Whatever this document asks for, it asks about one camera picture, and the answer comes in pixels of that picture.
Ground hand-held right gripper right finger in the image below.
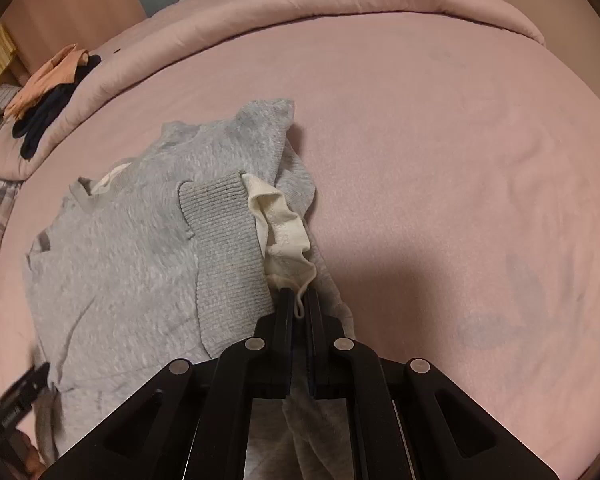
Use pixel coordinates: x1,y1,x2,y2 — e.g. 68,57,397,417
305,290,561,480

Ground person's left hand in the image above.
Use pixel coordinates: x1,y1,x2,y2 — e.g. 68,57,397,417
22,437,47,478

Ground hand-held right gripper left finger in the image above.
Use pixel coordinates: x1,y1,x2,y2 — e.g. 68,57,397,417
40,287,297,480

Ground peach folded clothes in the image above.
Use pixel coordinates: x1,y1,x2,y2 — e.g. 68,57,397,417
2,44,88,121

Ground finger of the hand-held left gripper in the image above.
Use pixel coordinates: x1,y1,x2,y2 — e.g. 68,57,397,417
0,362,51,418

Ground striped blue pillow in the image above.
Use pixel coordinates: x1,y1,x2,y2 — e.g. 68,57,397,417
0,85,21,136

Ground grey sweatshirt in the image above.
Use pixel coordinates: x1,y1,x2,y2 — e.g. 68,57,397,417
24,99,356,480

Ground navy folded clothes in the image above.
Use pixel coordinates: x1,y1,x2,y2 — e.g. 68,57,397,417
12,55,102,161

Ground pink curtain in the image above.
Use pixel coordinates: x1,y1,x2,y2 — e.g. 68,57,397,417
0,0,148,88

